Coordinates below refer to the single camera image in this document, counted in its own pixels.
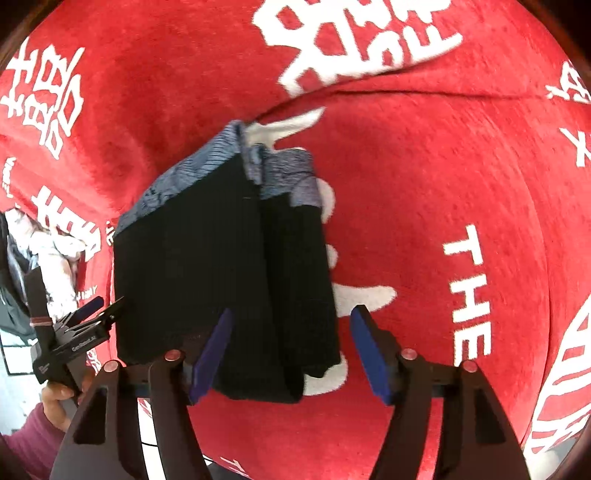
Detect grey garment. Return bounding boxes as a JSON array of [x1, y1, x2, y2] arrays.
[[0, 215, 38, 340]]

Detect red printed blanket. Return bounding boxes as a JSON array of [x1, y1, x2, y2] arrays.
[[0, 0, 591, 480]]

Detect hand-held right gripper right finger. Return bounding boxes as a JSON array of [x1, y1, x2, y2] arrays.
[[349, 305, 532, 480]]

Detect person's left hand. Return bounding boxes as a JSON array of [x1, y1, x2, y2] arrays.
[[41, 367, 96, 433]]

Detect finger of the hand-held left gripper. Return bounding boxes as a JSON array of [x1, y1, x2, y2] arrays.
[[74, 296, 127, 334], [71, 296, 105, 324]]

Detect dark pants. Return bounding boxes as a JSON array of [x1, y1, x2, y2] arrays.
[[112, 120, 343, 405]]

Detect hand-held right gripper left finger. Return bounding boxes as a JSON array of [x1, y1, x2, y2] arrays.
[[48, 308, 234, 480]]

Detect white garment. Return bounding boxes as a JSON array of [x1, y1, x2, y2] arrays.
[[8, 208, 89, 324]]

